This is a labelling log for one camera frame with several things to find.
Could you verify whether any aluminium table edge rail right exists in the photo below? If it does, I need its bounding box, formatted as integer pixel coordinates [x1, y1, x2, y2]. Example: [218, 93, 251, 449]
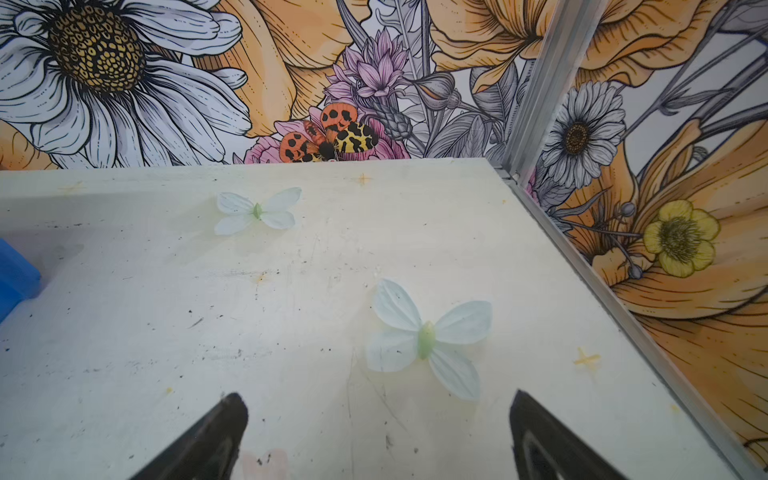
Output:
[494, 166, 767, 479]

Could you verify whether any blue plastic bin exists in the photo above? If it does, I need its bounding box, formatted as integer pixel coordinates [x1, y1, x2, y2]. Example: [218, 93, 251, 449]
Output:
[0, 240, 42, 322]

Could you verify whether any aluminium corner post right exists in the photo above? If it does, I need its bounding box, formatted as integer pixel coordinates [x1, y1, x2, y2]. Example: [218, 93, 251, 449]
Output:
[502, 0, 608, 188]

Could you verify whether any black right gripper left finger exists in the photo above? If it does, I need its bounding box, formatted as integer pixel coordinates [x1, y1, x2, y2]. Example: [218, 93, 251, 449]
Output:
[132, 392, 248, 480]

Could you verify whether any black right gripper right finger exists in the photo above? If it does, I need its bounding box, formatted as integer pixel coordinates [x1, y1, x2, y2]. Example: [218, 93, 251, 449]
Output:
[509, 390, 626, 480]

